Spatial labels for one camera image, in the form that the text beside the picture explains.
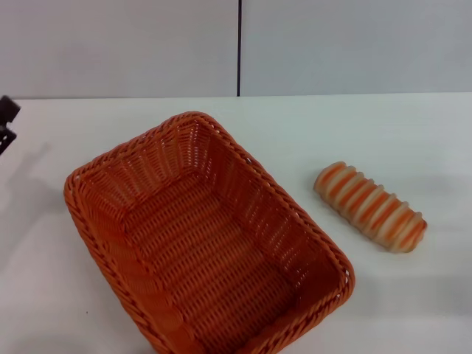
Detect orange woven plastic basket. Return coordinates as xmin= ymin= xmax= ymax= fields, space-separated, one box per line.
xmin=63 ymin=111 xmax=357 ymax=354

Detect striped toy bread loaf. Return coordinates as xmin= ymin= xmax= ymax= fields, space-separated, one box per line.
xmin=313 ymin=160 xmax=428 ymax=254

